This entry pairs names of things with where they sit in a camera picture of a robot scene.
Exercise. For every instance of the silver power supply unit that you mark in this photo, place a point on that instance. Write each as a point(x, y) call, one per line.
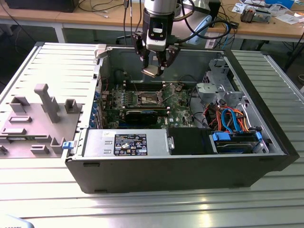
point(99, 142)

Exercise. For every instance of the white paper sheet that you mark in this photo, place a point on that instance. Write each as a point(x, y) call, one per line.
point(286, 18)

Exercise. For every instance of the blue case latch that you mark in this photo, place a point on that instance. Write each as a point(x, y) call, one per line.
point(66, 145)

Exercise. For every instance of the black PC case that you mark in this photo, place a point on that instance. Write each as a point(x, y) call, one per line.
point(166, 173)

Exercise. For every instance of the wooden desk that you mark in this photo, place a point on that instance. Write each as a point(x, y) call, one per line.
point(261, 29)
point(95, 17)

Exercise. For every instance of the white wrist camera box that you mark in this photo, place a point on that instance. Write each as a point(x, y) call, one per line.
point(155, 45)

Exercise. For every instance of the silver metal component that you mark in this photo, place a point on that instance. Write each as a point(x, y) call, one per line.
point(262, 16)

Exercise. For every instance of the grey parts rack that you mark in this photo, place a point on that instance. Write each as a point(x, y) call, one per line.
point(35, 123)

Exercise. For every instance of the white printed leaflet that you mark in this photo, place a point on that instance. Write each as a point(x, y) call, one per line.
point(240, 8)

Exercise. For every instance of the small black adapter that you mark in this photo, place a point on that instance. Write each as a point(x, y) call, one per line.
point(234, 25)

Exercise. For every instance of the black graphics card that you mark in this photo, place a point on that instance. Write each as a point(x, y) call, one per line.
point(141, 116)

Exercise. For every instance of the silver topped CPU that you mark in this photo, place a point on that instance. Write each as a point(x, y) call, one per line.
point(149, 70)

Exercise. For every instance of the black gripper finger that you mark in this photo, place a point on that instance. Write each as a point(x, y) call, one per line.
point(172, 54)
point(137, 39)

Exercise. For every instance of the black computer box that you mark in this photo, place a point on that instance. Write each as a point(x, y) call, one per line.
point(40, 6)

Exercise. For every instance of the white plastic device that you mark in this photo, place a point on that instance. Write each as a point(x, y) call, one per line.
point(12, 223)

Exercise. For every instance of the hard disk in blue carrier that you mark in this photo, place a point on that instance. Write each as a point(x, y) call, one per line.
point(221, 137)

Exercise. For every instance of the silver metal drive cage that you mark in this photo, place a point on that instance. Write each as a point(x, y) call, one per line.
point(209, 90)

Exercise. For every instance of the copper finned CPU cooler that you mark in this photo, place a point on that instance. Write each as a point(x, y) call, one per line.
point(248, 15)

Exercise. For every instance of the green motherboard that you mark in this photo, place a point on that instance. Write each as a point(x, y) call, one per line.
point(177, 104)

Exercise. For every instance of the pale blue teach pendant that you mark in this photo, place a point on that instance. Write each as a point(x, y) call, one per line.
point(204, 20)

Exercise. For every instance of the black upright box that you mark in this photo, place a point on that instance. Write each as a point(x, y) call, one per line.
point(215, 12)

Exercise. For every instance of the black plastic bay shroud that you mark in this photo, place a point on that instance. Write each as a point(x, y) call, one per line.
point(187, 142)

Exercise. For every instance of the CPU socket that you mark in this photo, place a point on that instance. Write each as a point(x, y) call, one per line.
point(148, 98)

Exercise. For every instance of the blue cardboard box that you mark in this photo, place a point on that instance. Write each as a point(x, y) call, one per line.
point(280, 2)

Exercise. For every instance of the round coin cell battery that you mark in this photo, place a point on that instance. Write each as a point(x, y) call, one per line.
point(178, 88)

